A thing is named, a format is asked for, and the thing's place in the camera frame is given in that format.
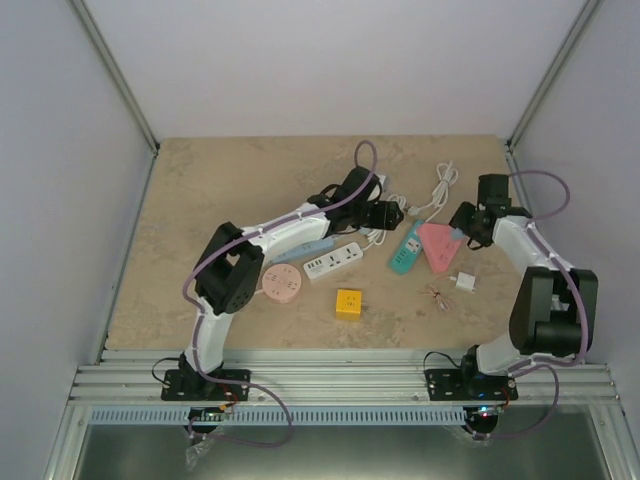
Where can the teal power strip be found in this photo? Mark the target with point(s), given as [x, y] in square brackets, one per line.
[408, 252]

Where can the yellow cube socket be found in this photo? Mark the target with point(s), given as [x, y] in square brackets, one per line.
[348, 305]

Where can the white power strip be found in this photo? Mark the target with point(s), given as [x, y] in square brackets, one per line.
[333, 261]

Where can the pink triangular power strip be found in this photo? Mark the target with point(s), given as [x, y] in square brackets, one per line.
[438, 246]

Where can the pink round power strip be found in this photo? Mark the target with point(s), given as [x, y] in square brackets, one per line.
[281, 283]

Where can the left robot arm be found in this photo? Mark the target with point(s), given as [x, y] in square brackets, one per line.
[225, 277]

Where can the aluminium rail frame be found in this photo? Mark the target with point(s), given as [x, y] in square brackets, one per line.
[120, 384]

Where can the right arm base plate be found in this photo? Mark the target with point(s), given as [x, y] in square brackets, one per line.
[452, 384]

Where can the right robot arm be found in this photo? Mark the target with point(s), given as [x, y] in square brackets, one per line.
[552, 318]

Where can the small blue charger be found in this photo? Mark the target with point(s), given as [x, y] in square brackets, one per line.
[457, 234]

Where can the light blue power strip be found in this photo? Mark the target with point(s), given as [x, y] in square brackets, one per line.
[305, 250]

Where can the white charger with cable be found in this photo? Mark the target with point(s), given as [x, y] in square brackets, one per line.
[464, 282]

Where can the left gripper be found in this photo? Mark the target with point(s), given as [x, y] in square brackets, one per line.
[381, 221]

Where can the blue slotted cable duct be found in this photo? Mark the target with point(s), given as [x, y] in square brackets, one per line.
[280, 416]

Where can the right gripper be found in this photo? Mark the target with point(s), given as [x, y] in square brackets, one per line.
[460, 220]

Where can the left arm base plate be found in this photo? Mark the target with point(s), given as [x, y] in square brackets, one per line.
[210, 385]

